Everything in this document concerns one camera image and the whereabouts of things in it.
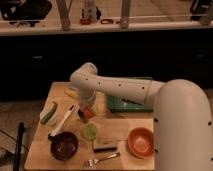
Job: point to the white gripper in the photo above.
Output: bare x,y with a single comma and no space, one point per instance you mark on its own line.
83,106

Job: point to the orange apple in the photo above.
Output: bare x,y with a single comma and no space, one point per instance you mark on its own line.
88,113

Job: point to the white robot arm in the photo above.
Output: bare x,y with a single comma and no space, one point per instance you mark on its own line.
182,117

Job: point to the small metal cup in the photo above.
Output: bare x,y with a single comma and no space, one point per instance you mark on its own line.
83,118

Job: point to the green plastic cup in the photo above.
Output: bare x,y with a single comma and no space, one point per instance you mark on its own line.
90,131

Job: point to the green plastic tray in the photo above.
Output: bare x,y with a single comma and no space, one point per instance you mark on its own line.
116,104

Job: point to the green cucumber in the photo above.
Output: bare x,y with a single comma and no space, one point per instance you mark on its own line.
47,113

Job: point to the wooden block with black edge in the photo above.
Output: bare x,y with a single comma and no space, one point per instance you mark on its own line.
104,144

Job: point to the dark purple bowl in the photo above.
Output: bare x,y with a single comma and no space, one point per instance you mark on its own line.
63,146

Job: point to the silver fork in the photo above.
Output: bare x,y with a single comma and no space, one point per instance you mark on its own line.
92,162

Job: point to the black pole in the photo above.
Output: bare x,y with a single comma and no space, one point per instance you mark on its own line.
18,147

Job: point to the orange bowl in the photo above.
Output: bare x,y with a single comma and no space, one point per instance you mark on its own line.
140,143

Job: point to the white bottle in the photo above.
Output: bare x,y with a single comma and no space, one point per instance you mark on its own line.
90,10

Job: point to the black office chair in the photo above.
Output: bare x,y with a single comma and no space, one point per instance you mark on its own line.
24,12

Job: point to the white handled spatula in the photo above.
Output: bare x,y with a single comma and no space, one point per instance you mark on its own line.
59,126

